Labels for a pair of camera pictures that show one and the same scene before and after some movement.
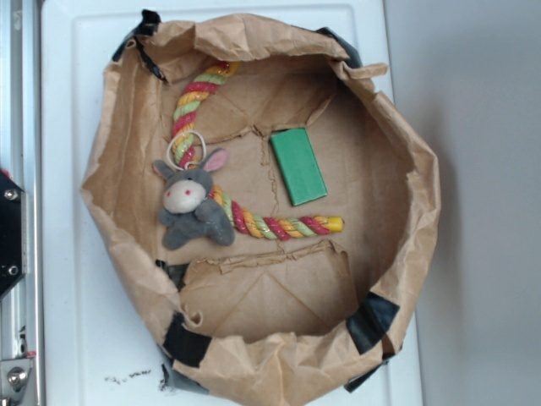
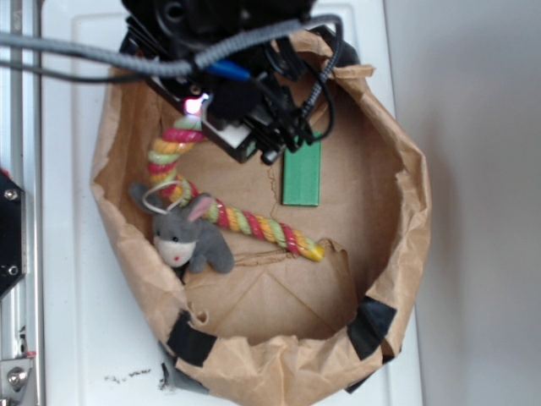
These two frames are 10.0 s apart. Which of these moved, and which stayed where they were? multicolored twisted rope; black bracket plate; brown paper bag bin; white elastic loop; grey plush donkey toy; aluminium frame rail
Moved: multicolored twisted rope; white elastic loop; grey plush donkey toy
Stayed: black bracket plate; brown paper bag bin; aluminium frame rail
